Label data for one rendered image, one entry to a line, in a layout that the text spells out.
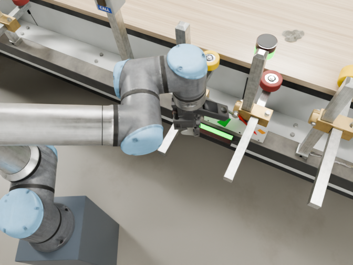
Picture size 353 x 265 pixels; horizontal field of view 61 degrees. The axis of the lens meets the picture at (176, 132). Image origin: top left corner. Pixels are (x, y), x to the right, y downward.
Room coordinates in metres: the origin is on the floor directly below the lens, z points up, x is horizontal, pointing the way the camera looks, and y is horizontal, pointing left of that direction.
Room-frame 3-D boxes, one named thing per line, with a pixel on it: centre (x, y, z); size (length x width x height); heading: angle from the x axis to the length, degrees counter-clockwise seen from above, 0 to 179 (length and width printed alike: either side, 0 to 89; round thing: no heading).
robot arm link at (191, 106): (0.47, -0.05, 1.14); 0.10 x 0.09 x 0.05; 172
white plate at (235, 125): (0.57, -0.23, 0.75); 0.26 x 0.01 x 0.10; 56
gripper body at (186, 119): (0.47, -0.04, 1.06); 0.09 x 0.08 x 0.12; 82
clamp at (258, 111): (0.56, -0.29, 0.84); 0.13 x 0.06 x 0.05; 56
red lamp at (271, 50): (0.61, -0.30, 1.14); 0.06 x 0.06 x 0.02
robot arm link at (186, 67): (0.47, -0.05, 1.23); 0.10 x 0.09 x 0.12; 89
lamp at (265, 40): (0.61, -0.30, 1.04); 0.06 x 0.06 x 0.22; 56
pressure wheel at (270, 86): (0.66, -0.38, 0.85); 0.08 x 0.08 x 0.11
